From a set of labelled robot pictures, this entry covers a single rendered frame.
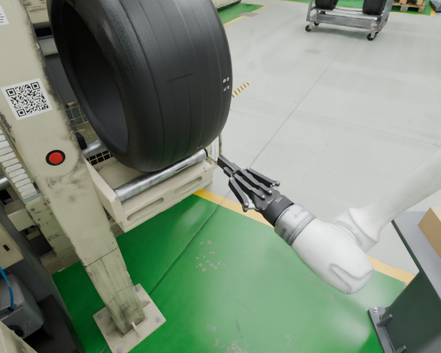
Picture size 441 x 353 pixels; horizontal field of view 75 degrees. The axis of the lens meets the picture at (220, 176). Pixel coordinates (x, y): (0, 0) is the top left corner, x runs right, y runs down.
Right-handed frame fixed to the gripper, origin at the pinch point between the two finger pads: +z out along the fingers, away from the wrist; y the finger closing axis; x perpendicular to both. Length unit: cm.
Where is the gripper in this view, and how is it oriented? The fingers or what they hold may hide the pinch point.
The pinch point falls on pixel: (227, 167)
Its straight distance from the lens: 78.0
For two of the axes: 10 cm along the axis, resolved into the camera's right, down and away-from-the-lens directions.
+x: -0.9, 6.8, 7.3
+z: -6.6, -5.9, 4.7
